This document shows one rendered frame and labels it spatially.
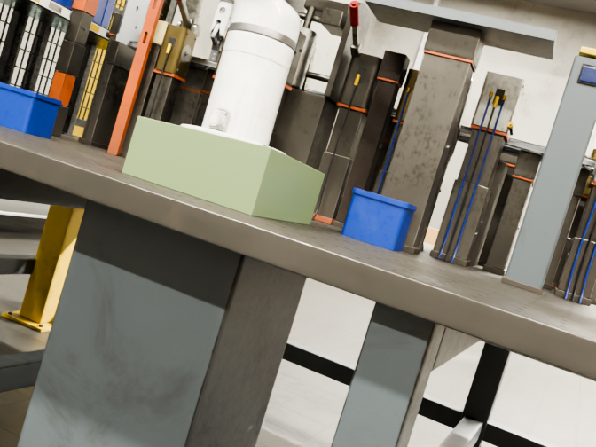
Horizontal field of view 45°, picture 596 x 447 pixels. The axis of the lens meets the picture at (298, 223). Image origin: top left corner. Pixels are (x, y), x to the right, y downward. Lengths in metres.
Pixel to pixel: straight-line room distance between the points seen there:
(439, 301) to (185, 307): 0.44
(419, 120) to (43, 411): 0.86
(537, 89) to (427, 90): 8.87
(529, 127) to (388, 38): 2.39
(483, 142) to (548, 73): 8.78
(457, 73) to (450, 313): 0.71
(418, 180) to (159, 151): 0.52
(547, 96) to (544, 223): 8.89
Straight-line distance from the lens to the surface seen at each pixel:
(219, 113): 1.21
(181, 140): 1.17
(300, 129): 1.62
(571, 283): 1.58
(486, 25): 1.44
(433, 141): 1.44
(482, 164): 1.58
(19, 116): 1.69
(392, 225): 1.32
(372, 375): 0.91
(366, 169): 1.59
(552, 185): 1.42
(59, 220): 2.74
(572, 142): 1.43
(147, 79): 1.95
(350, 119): 1.62
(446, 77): 1.46
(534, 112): 10.24
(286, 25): 1.26
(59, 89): 2.03
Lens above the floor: 0.77
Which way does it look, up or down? 3 degrees down
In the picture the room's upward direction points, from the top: 17 degrees clockwise
